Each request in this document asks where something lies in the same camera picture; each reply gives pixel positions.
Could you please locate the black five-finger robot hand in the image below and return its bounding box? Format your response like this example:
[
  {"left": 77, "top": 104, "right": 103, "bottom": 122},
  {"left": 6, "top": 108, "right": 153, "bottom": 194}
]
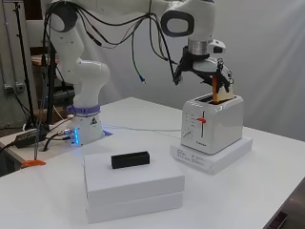
[{"left": 173, "top": 46, "right": 236, "bottom": 94}]

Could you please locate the orange slice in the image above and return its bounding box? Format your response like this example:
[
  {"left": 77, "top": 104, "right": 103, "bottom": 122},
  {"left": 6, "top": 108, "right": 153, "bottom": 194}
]
[{"left": 212, "top": 75, "right": 235, "bottom": 105}]

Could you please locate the steel toaster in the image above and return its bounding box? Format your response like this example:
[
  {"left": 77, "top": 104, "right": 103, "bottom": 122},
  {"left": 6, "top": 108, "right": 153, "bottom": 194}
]
[{"left": 180, "top": 92, "right": 245, "bottom": 156}]

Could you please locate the white hanging sheet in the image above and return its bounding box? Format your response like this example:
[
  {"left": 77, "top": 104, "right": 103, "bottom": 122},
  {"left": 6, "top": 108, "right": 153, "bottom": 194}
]
[{"left": 47, "top": 0, "right": 305, "bottom": 142}]

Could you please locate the white flat box under toaster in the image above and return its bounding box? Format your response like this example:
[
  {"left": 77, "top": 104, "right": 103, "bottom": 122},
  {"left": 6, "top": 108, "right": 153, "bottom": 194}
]
[{"left": 169, "top": 135, "right": 254, "bottom": 177}]

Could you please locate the black block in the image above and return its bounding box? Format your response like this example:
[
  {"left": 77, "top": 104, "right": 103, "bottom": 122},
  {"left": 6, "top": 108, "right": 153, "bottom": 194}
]
[{"left": 111, "top": 150, "right": 152, "bottom": 170}]

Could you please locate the black pole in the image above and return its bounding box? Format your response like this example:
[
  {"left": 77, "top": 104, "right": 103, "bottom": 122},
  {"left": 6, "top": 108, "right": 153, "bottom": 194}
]
[{"left": 47, "top": 40, "right": 57, "bottom": 126}]

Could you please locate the black light stand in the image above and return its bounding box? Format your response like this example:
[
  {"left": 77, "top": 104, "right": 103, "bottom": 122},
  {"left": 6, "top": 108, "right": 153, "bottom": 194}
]
[{"left": 11, "top": 0, "right": 37, "bottom": 130}]

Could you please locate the black power brick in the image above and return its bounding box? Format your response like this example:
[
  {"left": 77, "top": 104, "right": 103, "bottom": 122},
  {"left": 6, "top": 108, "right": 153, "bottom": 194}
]
[{"left": 13, "top": 128, "right": 42, "bottom": 150}]

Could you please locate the orange clamp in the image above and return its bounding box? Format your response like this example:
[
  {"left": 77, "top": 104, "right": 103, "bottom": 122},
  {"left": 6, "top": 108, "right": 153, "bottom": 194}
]
[{"left": 20, "top": 159, "right": 48, "bottom": 169}]

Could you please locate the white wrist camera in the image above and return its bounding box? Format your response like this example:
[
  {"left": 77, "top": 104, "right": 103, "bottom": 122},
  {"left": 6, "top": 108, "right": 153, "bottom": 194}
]
[{"left": 207, "top": 38, "right": 228, "bottom": 54}]

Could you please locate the blue-tipped hanging cable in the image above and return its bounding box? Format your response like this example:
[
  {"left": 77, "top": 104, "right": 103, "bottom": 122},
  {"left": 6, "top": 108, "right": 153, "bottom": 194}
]
[{"left": 131, "top": 18, "right": 148, "bottom": 85}]

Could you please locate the white toaster cable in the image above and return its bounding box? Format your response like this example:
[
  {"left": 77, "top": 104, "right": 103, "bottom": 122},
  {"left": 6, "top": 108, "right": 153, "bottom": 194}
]
[{"left": 100, "top": 121, "right": 184, "bottom": 139}]

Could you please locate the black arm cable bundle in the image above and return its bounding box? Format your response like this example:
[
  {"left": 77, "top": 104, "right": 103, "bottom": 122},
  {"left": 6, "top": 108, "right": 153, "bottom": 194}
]
[{"left": 43, "top": 0, "right": 179, "bottom": 87}]

